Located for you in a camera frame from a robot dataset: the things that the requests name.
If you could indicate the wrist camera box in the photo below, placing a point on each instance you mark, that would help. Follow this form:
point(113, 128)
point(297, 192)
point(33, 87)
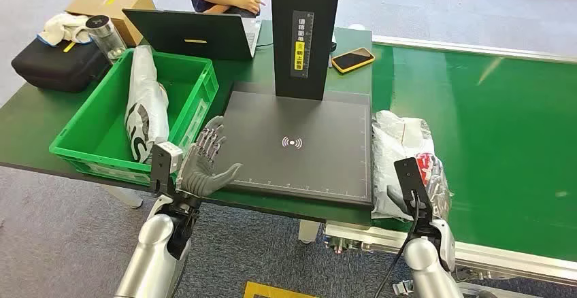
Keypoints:
point(167, 156)
point(412, 176)

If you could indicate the green plastic crate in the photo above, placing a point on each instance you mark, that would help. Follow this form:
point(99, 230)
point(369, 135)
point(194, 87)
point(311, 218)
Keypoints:
point(99, 138)

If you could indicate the white table leg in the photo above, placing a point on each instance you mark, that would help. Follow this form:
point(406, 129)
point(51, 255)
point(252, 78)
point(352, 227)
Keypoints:
point(126, 197)
point(308, 232)

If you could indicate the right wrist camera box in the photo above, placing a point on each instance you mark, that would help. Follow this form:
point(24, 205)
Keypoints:
point(412, 176)

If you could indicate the small white round object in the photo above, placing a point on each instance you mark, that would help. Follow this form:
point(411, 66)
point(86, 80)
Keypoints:
point(357, 27)

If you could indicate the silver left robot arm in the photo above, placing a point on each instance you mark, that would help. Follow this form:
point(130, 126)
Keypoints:
point(149, 251)

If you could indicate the green conveyor belt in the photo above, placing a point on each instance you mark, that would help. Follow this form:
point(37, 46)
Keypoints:
point(496, 129)

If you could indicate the black laptop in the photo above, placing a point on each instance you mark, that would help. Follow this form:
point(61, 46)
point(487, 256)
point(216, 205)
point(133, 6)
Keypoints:
point(189, 34)

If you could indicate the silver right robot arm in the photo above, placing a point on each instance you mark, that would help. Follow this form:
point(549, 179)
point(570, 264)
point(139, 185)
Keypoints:
point(426, 264)

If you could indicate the black zip case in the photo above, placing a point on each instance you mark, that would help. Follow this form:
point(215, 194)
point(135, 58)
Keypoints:
point(54, 66)

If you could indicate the phone in yellow case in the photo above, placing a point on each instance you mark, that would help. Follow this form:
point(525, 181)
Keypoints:
point(352, 59)

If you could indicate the brown cardboard box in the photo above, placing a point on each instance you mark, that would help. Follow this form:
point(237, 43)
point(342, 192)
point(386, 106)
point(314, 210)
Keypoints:
point(112, 3)

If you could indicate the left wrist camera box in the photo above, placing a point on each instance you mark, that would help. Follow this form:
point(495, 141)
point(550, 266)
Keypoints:
point(167, 156)

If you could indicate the white package with black print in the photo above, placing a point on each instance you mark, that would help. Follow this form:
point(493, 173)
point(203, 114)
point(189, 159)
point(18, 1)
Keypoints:
point(146, 102)

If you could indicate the clear bottle with black lid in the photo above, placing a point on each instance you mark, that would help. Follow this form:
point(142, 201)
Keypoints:
point(106, 39)

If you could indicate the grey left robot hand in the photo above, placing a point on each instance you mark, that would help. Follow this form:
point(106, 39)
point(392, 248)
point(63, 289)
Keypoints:
point(203, 174)

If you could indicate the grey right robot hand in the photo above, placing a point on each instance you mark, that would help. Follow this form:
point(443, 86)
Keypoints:
point(401, 202)

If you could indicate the white package with red print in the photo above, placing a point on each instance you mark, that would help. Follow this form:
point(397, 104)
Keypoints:
point(396, 142)

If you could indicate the white cloth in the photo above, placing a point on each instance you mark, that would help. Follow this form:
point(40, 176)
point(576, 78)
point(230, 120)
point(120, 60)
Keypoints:
point(63, 27)

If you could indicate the black inbound scanner machine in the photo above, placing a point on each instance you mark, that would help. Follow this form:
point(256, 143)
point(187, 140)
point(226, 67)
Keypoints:
point(293, 160)

